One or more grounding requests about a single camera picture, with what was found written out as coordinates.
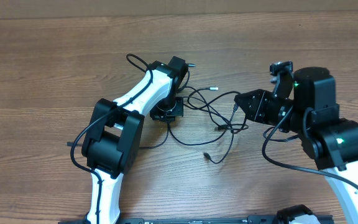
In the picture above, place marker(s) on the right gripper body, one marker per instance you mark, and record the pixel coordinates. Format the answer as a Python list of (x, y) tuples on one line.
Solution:
[(266, 109)]

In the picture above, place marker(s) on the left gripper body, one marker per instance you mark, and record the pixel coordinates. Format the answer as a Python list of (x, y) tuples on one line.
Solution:
[(168, 107)]

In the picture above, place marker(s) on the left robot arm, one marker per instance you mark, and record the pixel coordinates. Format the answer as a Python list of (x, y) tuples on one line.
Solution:
[(112, 138)]

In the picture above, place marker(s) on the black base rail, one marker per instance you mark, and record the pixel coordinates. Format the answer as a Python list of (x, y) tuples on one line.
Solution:
[(251, 219)]

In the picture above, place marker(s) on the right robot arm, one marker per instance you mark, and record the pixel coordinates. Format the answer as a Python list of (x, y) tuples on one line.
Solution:
[(304, 102)]

